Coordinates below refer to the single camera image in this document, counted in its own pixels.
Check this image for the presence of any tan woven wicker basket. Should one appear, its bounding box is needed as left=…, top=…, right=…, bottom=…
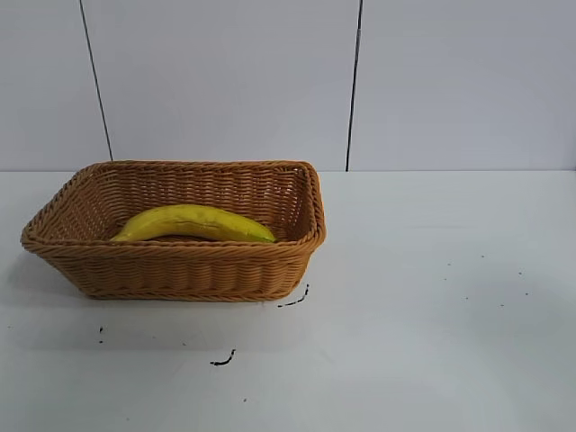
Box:
left=20, top=158, right=329, bottom=302

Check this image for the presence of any yellow banana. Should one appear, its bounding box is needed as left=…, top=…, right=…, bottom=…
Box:
left=110, top=203, right=278, bottom=245

